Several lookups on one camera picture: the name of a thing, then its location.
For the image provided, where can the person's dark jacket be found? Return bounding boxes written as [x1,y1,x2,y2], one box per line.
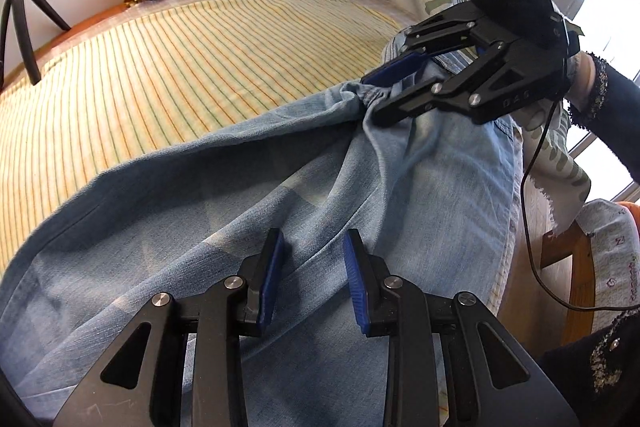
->
[537,307,640,427]

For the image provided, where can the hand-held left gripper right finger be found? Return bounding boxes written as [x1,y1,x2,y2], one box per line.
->
[342,228,573,427]

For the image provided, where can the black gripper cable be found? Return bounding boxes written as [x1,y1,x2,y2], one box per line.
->
[520,94,601,312]

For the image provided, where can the person's right hand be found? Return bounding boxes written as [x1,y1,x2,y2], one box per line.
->
[567,52,598,108]

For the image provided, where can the orange cloth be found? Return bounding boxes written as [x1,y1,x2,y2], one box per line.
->
[617,202,640,228]

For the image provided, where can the light blue denim pants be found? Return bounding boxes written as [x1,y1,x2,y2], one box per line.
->
[0,32,523,427]

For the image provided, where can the wooden chair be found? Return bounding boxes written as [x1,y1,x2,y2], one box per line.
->
[537,227,596,348]

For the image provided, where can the person's right forearm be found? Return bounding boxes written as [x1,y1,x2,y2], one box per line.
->
[567,52,640,185]

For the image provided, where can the small black tripod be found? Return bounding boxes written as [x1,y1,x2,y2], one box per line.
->
[0,0,71,85]

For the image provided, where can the white printed cloth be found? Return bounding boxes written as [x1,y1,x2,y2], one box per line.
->
[575,199,640,333]

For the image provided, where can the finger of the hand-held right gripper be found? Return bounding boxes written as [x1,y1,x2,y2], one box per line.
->
[361,2,501,88]
[372,39,567,128]

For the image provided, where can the yellow striped cloth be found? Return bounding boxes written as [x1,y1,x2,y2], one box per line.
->
[0,0,406,273]

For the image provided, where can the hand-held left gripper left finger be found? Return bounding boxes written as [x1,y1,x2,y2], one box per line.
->
[52,228,286,427]

